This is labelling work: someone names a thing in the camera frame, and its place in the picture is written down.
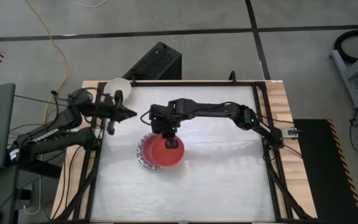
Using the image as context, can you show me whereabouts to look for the grey metal stand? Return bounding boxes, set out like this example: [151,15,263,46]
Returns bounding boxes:
[329,43,358,110]

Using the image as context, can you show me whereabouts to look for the black metal table frame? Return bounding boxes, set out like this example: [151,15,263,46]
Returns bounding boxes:
[53,70,319,224]

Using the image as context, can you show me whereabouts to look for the white plastic bowl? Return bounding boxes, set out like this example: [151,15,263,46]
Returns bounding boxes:
[103,77,132,101]

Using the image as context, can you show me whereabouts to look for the yellow floor cable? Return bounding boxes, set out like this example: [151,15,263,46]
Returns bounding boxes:
[24,0,70,125]

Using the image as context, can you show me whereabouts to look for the blue patterned paper bowl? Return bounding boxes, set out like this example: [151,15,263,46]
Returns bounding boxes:
[136,133,163,171]

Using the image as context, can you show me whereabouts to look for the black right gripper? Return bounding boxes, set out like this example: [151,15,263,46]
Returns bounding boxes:
[151,119,180,149]

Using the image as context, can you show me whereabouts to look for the black perforated box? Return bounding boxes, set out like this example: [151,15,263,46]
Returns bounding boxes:
[121,41,183,81]

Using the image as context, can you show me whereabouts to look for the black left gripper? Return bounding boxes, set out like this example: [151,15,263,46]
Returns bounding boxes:
[99,90,138,135]

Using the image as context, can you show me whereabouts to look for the orange plastic bowl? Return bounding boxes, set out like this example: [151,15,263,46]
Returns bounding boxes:
[149,134,186,168]

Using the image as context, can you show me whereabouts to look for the large black striped-edge mat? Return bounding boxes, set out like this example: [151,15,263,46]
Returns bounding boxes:
[292,119,358,224]

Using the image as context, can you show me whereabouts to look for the white floor cable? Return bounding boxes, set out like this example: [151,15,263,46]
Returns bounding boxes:
[68,0,108,9]

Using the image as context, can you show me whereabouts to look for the black hose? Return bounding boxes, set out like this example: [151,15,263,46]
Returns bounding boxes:
[333,29,358,65]

